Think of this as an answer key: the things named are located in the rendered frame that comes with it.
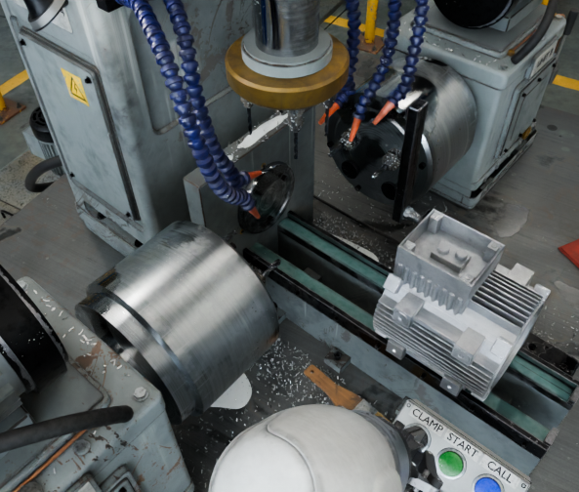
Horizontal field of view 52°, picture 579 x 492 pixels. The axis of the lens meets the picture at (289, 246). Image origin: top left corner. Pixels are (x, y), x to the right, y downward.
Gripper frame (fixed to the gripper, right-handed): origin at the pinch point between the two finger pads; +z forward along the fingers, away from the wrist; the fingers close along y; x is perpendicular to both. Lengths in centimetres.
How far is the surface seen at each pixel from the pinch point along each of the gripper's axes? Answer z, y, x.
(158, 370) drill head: -8.7, 29.5, 10.1
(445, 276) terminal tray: 10.1, 8.7, -19.9
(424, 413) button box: 4.6, 0.8, -3.2
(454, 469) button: 3.9, -5.7, 0.2
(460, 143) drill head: 38, 26, -45
